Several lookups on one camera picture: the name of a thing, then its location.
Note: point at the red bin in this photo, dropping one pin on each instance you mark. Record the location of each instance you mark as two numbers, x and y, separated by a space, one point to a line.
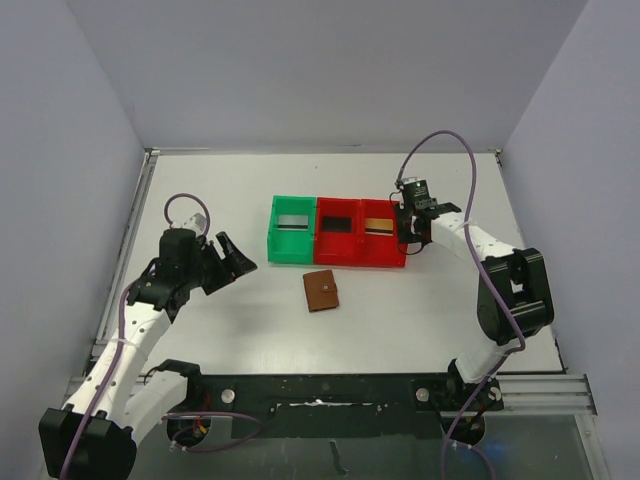
336 248
378 251

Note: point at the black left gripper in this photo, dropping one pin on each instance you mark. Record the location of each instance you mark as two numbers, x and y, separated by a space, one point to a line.
228 269

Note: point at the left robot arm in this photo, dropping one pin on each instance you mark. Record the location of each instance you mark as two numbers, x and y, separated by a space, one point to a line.
96 434

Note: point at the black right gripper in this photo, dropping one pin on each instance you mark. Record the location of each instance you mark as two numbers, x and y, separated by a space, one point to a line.
407 230

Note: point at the aluminium rail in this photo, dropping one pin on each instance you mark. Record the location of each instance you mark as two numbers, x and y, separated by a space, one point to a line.
109 315
546 394

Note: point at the aluminium left rail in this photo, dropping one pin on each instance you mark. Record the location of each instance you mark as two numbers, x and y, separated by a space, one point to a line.
109 315

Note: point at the red bin middle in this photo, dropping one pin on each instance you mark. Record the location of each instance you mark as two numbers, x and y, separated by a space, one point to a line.
336 248

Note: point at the brown leather card holder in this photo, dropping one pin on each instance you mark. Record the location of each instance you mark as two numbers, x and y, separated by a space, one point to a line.
321 291

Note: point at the green bin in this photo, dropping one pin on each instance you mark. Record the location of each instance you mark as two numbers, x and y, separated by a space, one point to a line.
291 246

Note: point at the aluminium front rail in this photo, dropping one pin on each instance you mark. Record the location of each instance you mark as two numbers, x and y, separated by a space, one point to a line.
546 394

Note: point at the red bin right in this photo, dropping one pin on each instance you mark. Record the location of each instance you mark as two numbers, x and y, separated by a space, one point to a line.
378 251

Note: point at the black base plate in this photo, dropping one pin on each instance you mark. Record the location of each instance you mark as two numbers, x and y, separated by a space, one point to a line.
346 406

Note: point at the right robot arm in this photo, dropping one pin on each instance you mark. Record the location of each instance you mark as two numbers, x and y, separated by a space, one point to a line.
513 297

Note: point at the black card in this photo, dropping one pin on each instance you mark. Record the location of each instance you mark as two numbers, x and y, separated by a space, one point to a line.
336 224

